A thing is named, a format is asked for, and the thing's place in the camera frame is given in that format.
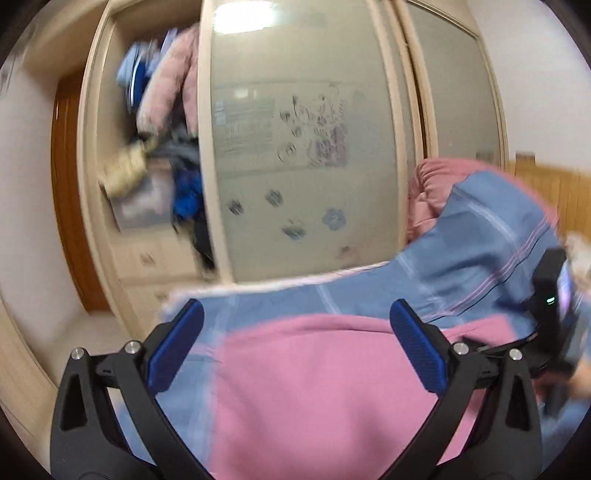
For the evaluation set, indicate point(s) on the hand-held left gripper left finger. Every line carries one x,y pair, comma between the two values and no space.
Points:
178,341

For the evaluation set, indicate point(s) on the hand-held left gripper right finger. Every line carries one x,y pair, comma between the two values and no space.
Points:
418,350

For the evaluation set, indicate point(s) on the pink garment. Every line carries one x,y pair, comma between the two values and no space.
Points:
323,392

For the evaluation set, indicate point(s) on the wardrobe drawer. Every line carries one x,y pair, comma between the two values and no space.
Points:
171,258

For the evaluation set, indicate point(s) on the blue striped blanket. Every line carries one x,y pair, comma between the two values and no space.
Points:
485,240

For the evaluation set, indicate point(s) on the white bed sheet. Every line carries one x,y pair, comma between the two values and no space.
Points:
258,286

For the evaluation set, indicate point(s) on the dark hanging cloth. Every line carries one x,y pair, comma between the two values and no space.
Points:
203,244

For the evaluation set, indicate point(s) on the wooden headboard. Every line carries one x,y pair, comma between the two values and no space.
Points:
563,189

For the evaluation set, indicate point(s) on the grey storage box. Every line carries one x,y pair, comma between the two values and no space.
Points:
143,207

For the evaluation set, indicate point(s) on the blue cloth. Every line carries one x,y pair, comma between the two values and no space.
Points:
187,194

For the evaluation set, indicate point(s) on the beige cabinet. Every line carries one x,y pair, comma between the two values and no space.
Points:
23,350

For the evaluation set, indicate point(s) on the pink bedding cloth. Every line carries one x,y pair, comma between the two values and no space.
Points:
429,194

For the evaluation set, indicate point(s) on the frosted floral sliding door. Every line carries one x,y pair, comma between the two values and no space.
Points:
323,207

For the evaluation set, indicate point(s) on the yellowish lace cloth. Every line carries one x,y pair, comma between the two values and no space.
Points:
124,168

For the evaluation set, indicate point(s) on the brown wooden door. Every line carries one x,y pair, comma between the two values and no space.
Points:
69,194

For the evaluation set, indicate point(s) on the grey cloth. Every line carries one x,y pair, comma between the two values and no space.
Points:
178,150

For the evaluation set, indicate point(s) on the beige wardrobe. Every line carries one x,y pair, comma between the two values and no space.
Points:
97,138

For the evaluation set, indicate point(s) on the frosted plain sliding door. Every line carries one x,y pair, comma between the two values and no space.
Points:
452,92

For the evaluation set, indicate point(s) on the pink padded jacket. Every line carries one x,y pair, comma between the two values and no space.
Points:
171,83

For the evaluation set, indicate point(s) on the blue and white clothing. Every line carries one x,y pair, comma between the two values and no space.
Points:
136,69

